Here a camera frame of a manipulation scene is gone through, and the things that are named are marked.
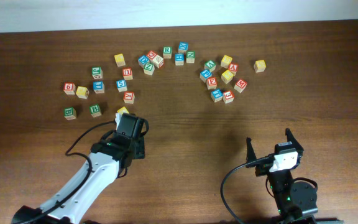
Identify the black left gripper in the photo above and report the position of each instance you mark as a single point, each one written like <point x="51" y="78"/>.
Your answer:
<point x="140" y="152"/>

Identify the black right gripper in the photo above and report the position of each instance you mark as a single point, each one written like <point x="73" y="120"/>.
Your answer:
<point x="261" y="169"/>

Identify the red 6 I block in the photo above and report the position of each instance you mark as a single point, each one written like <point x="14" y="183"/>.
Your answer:
<point x="69" y="88"/>

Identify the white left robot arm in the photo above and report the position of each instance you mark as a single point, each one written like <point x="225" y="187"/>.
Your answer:
<point x="108" y="160"/>

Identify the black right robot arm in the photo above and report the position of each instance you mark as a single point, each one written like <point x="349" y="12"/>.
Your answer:
<point x="295" y="197"/>

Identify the yellow block lower centre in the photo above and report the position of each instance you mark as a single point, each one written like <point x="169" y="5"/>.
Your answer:
<point x="123" y="110"/>

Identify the green B block right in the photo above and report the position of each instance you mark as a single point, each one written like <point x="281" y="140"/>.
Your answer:
<point x="95" y="110"/>

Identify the green b block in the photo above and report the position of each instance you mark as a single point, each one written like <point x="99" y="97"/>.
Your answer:
<point x="70" y="113"/>
<point x="95" y="110"/>

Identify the red K block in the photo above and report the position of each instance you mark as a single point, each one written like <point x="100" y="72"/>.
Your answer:
<point x="129" y="97"/>

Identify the blue 5 block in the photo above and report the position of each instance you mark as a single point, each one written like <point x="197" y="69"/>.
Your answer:
<point x="121" y="85"/>

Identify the red 3 block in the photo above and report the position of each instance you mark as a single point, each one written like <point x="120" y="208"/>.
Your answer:
<point x="228" y="96"/>

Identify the green B block left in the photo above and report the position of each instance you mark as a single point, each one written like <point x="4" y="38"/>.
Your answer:
<point x="70" y="113"/>

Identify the blue I block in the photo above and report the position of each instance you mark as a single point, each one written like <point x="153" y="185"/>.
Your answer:
<point x="98" y="87"/>

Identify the red M block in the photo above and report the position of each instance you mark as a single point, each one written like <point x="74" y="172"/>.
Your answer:
<point x="240" y="85"/>

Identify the blue T umbrella block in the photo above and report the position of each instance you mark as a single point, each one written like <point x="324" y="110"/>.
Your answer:
<point x="216" y="95"/>

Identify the red U block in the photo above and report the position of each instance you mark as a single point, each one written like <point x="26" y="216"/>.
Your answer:
<point x="127" y="73"/>

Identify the green J block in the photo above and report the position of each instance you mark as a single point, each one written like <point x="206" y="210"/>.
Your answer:
<point x="97" y="73"/>

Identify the yellow block far right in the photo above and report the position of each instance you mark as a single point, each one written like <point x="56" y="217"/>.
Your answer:
<point x="259" y="66"/>

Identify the yellow block centre right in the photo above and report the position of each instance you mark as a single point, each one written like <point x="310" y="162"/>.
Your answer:
<point x="227" y="76"/>

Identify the green Z block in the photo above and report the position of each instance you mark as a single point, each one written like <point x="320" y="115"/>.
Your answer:
<point x="149" y="69"/>

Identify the red A block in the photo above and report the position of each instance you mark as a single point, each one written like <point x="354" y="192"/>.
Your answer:
<point x="233" y="68"/>

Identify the red E block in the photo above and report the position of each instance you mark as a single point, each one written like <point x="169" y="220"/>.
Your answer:
<point x="211" y="83"/>

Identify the yellow block upper left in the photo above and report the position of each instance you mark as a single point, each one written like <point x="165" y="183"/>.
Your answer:
<point x="120" y="60"/>

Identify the blue D block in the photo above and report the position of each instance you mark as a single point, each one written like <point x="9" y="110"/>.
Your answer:
<point x="142" y="60"/>

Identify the yellow block near A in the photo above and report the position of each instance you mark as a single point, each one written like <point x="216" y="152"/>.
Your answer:
<point x="226" y="61"/>

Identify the blue P block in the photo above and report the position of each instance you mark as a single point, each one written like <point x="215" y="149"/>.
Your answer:
<point x="205" y="74"/>

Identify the green V block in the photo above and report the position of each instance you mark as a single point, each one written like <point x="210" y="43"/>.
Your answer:
<point x="210" y="65"/>

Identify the blue H block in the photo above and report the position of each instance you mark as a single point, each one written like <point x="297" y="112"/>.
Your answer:
<point x="179" y="59"/>

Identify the green R block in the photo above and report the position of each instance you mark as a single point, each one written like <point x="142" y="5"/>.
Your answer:
<point x="167" y="52"/>

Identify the blue X block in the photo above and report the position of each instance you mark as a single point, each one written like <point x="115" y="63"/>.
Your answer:
<point x="182" y="47"/>

